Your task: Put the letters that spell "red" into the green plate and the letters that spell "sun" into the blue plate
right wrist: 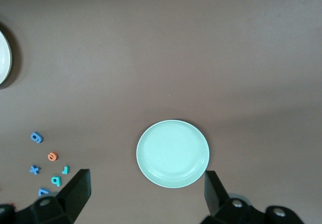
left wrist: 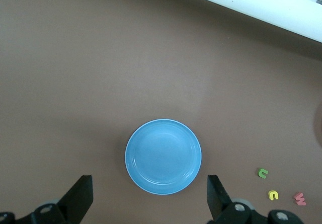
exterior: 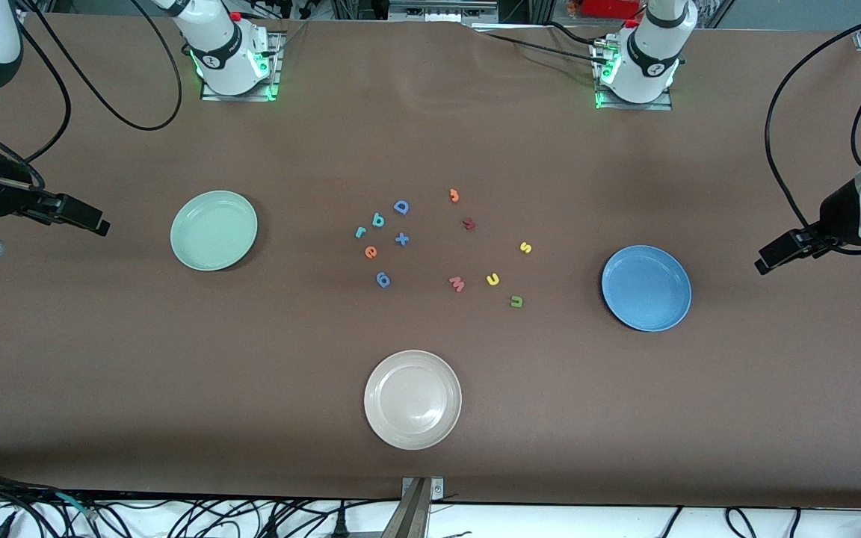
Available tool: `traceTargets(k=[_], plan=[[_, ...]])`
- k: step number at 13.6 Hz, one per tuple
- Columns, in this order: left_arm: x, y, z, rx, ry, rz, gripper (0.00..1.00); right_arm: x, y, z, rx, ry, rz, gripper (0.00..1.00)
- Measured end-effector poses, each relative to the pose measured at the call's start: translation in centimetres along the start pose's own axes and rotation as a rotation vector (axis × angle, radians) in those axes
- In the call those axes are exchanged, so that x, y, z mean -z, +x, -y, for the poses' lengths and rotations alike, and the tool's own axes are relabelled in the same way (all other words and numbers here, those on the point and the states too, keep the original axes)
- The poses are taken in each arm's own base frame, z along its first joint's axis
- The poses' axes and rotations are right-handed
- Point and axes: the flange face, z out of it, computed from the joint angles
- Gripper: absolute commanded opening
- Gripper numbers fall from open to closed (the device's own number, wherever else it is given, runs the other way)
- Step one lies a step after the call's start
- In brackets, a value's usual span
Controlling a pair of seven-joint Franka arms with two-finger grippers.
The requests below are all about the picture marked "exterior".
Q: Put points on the beige plate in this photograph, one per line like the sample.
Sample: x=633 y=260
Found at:
x=412 y=400

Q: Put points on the teal foam letter b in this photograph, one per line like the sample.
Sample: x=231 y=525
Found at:
x=379 y=221

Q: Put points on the small metal bracket plate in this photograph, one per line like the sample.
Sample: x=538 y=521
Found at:
x=436 y=487

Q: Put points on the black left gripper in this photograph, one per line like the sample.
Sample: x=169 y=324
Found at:
x=838 y=213

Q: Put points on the aluminium profile bar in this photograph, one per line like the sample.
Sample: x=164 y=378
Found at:
x=409 y=515

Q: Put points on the blue foam letter D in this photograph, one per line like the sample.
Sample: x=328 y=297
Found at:
x=398 y=207

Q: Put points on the blue plate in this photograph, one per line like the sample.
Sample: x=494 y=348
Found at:
x=646 y=288

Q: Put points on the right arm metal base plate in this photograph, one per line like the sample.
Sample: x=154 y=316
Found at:
x=279 y=45

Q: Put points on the metal frame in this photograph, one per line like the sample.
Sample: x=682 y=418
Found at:
x=442 y=9

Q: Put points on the mint green plate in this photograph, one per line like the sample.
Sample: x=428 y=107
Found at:
x=214 y=230

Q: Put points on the pink foam letter w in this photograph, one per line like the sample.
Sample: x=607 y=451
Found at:
x=457 y=285

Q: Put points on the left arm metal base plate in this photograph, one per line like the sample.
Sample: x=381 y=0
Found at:
x=662 y=105

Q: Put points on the blue foam digit nine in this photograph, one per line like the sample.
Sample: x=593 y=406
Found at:
x=385 y=282

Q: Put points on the red box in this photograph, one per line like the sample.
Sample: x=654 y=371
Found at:
x=610 y=7

